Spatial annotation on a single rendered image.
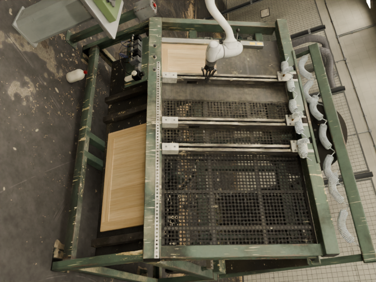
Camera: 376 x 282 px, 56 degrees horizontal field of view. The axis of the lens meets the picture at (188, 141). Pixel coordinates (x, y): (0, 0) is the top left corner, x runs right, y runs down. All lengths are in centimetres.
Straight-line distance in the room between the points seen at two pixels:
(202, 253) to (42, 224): 122
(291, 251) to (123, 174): 145
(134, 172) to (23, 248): 98
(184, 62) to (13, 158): 160
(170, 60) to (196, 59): 23
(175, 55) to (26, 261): 203
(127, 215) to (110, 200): 23
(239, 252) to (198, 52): 178
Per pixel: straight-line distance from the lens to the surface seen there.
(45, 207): 295
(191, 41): 338
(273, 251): 258
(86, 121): 326
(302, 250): 265
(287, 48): 346
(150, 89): 299
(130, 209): 289
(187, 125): 282
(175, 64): 321
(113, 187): 306
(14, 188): 278
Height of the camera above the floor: 206
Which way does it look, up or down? 21 degrees down
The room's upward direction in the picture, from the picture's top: 76 degrees clockwise
